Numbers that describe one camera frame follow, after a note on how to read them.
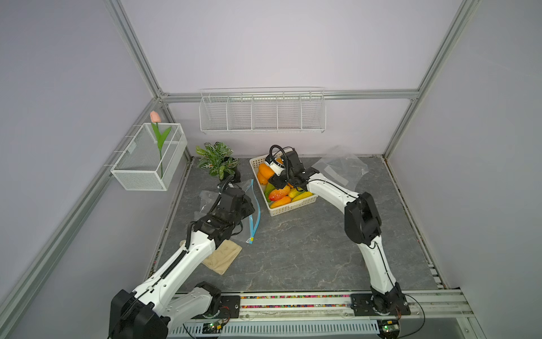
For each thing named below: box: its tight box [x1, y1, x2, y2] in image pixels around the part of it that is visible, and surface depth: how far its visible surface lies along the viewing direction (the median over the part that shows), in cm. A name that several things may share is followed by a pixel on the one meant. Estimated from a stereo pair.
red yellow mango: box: [268, 185, 291, 202], surface depth 97 cm
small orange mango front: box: [270, 196, 292, 209], surface depth 99 cm
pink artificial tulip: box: [149, 110, 173, 179], surface depth 82 cm
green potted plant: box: [195, 141, 241, 183], surface depth 88 cm
